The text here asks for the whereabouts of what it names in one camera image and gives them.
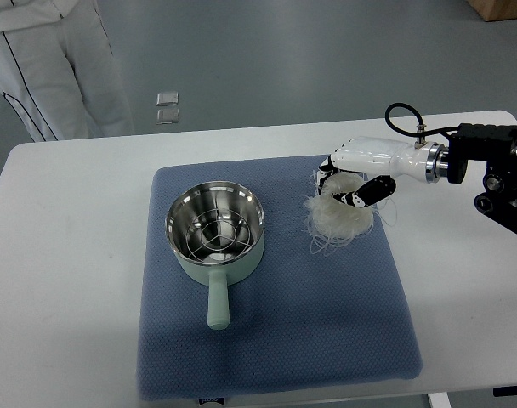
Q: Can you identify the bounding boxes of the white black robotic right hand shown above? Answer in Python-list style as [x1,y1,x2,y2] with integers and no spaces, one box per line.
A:
[316,137,445,208]

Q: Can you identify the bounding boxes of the white vermicelli noodle nest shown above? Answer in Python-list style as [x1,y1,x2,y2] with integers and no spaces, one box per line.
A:
[304,172,398,256]

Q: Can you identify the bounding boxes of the mint green steel pot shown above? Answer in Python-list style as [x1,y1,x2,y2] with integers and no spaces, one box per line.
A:
[166,181,265,331]

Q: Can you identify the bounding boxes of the blue textured cloth mat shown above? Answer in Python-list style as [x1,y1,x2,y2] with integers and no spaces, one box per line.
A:
[137,156,423,401]

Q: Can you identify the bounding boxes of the cardboard box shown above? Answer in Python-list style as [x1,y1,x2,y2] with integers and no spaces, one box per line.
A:
[467,0,517,22]

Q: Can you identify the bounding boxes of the upper metal floor plate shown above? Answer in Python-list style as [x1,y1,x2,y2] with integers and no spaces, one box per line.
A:
[156,91,179,106]

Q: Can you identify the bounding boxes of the metal floor plate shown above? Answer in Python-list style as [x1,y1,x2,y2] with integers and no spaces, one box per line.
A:
[156,91,179,106]
[156,107,179,125]

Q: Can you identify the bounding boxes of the lower metal floor plate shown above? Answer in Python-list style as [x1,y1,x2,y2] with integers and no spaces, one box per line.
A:
[156,107,179,125]

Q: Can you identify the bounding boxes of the table control panel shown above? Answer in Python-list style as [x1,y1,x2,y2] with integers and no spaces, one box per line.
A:
[492,386,517,398]

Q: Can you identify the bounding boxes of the person in white clothes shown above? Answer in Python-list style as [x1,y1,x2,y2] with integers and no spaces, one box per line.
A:
[0,1,134,142]

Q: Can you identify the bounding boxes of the black cable loop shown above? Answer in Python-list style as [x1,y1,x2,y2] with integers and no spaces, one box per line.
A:
[384,103,459,150]

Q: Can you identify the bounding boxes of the wire steaming rack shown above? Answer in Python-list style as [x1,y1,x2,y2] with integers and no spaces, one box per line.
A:
[185,209,253,264]

